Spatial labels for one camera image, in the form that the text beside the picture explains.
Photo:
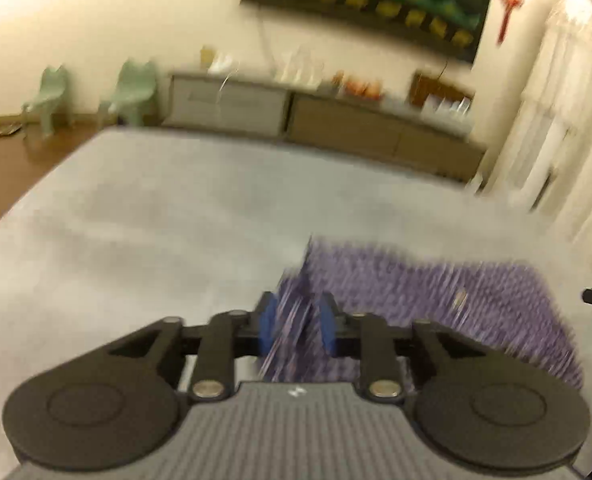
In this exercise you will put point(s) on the small green child chair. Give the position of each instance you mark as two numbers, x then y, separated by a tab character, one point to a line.
50	92

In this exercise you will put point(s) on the grey sideboard cabinet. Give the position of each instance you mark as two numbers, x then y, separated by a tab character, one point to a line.
346	120

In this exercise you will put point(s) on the glass cup set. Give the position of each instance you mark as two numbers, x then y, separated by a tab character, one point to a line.
300	67

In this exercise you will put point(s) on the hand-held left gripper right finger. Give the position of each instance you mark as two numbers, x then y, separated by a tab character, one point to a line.
328	326

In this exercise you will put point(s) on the blue plaid shirt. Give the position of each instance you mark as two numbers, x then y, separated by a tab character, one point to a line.
426	290

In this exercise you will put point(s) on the white curtain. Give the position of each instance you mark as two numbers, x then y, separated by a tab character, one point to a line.
566	110

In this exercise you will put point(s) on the red fruit plate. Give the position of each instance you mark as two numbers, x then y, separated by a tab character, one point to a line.
361	87

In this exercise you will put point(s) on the white box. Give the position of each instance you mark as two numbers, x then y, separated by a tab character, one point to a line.
476	182

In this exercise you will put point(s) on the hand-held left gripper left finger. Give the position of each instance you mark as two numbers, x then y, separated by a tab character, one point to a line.
268	324

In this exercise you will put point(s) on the large green child chair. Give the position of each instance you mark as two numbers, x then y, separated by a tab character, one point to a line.
133	87

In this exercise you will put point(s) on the small yellow box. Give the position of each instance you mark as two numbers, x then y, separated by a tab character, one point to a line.
206	56

